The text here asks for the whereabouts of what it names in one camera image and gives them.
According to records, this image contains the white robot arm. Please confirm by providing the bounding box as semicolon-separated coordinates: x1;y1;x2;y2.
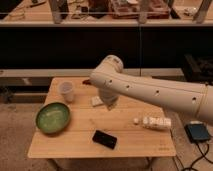
90;55;213;126

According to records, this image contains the white sponge block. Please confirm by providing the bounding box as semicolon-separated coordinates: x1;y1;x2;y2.
91;96;103;107

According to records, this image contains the dark red sausage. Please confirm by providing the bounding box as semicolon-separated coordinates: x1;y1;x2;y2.
82;79;91;85

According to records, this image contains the translucent plastic cup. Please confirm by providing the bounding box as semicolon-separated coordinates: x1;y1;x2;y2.
58;82;74;102

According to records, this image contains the small white bottle cap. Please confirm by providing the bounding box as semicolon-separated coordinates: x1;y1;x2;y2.
133;118;139;125

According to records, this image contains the wooden folding table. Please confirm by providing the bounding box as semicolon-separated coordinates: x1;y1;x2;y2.
28;77;176;159

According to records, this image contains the black smartphone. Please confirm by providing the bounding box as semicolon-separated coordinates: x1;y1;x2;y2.
92;130;117;149

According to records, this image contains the white plastic bottle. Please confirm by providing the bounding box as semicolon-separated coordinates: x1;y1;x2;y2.
142;117;172;130

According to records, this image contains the green bowl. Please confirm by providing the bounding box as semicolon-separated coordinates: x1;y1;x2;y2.
35;102;71;134

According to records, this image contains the red tray on shelf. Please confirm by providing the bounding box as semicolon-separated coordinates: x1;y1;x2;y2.
109;0;170;19

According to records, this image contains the long workbench shelf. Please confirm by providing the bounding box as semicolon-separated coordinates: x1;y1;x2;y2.
0;0;213;77

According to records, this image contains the blue black power box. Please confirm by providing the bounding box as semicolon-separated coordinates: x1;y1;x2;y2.
184;124;211;143

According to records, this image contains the black cable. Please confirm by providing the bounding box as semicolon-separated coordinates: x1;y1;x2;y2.
172;141;213;171

